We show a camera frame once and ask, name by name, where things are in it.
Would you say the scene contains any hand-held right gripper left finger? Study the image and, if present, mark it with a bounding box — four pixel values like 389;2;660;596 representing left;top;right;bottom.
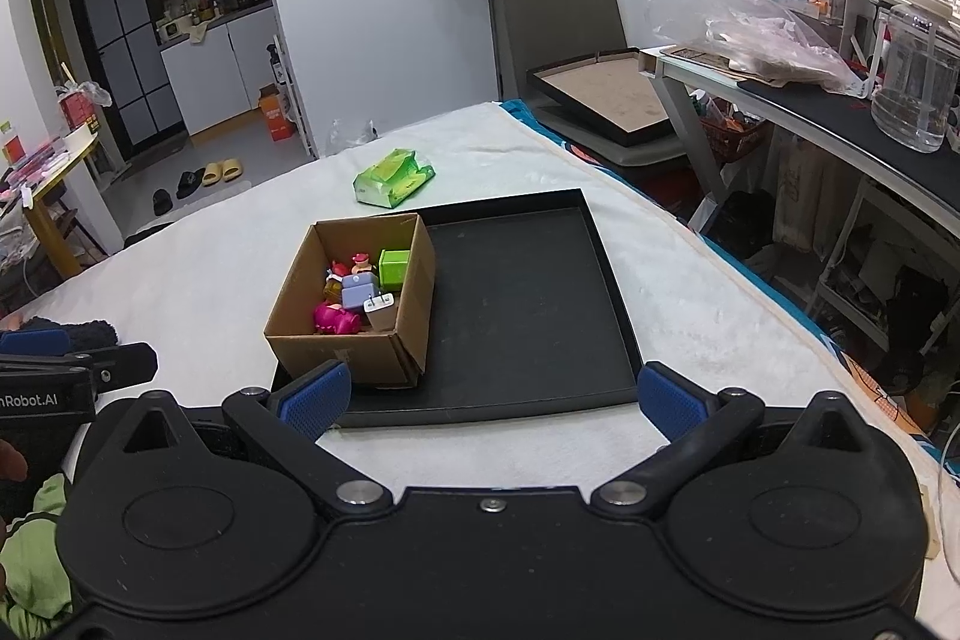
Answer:
120;361;395;522

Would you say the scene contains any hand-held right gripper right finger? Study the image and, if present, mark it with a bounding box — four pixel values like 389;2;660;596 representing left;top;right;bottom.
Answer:
591;361;865;522

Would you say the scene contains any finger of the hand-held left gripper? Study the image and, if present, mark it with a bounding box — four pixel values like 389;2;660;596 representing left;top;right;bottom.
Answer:
0;329;73;358
64;342;160;398

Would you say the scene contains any magenta toy figure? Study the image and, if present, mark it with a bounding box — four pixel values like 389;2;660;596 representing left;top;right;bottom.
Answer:
313;302;362;336

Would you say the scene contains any white charger plug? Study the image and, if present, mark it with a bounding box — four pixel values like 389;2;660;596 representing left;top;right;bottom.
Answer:
363;293;397;333

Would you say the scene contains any purple and beige toy box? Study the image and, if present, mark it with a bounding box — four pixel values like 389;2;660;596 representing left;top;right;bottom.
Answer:
341;280;384;312

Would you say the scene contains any red-hat amber toy figure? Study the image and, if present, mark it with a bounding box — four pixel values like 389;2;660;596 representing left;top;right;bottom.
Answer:
324;260;353;304

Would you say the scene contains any brown cardboard box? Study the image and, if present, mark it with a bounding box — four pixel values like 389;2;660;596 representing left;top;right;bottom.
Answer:
263;212;438;387

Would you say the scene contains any green cube toy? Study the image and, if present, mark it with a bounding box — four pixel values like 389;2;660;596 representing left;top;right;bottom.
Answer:
378;248;413;289

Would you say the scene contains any black tray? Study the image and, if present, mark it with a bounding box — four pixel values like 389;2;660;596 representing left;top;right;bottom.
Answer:
270;188;645;429

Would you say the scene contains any person's left hand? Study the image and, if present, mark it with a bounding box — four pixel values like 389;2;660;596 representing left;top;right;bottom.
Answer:
0;440;29;483

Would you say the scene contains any black fuzzy cloth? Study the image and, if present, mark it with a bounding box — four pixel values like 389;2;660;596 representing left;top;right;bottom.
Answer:
15;319;119;350

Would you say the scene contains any yellow side table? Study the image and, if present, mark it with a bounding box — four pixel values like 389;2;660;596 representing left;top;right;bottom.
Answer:
0;130;102;281

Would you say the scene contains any red box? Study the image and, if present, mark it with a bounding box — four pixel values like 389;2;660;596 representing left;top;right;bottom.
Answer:
58;89;102;135

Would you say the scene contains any green tissue packet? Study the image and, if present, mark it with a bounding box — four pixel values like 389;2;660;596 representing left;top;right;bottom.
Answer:
352;147;437;211

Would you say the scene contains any white storage rack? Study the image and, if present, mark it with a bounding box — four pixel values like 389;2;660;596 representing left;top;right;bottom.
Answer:
806;175;960;348

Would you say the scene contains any red basket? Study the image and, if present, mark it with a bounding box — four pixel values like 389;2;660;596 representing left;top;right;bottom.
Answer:
701;107;773;160

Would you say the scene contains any orange cardboard box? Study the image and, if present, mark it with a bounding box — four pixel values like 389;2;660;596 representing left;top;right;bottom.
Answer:
257;85;295;142

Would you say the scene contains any white floor cabinet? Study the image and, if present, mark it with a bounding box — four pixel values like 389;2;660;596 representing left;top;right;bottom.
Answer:
160;6;284;137

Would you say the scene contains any black framed glass door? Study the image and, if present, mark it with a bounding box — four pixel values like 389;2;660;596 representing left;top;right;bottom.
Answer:
58;0;188;154

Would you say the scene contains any grey desk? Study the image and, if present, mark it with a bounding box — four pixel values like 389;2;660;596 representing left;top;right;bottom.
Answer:
637;46;960;311

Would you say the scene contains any black desk mat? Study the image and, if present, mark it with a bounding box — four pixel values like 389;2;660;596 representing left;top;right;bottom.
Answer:
739;77;960;191

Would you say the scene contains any clear plastic bag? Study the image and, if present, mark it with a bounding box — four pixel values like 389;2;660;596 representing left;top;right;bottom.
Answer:
646;0;875;95

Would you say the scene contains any clear water jug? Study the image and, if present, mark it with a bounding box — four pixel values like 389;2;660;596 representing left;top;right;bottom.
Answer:
870;2;960;154

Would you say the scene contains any grey chair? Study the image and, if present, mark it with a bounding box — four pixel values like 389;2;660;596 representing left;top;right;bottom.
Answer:
495;0;695;167

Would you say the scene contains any black picture frame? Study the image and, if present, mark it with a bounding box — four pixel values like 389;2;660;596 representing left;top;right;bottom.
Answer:
525;49;676;148

